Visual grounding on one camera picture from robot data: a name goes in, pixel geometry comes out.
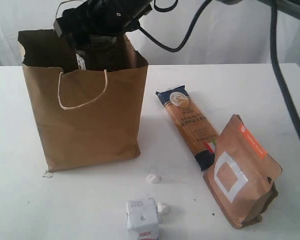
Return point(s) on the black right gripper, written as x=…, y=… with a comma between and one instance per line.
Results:
x=100, y=19

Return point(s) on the dark jar with pull-tab lid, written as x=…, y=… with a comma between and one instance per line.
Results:
x=96, y=53

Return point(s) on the brown paper shopping bag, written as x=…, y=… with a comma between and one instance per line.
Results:
x=83, y=117

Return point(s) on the spaghetti packet orange and blue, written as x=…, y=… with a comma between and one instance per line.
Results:
x=197, y=132

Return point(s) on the brown kraft stand-up pouch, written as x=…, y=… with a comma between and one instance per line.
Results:
x=242, y=177

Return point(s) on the torn white paper scrap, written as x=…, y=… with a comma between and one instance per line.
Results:
x=48, y=175

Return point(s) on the white crumpled lump near jar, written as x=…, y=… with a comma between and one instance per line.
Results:
x=153, y=178

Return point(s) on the white crumpled lump near bottle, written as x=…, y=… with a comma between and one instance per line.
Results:
x=163, y=208

